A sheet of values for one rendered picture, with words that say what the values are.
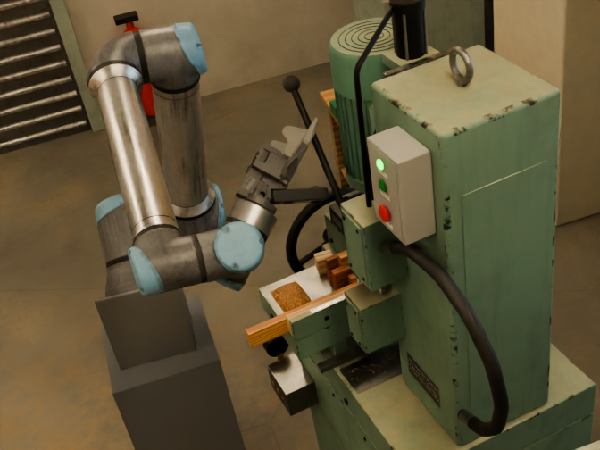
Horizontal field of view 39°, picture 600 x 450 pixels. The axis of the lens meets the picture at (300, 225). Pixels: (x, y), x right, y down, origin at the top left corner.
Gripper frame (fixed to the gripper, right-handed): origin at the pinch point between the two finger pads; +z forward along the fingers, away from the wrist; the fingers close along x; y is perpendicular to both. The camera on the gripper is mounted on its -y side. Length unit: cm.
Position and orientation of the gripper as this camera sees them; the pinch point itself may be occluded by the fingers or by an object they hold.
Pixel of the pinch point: (311, 127)
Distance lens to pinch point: 175.0
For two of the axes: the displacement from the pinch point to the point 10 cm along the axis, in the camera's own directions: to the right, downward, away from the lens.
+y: -8.7, -4.8, -1.4
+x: -2.3, 1.3, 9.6
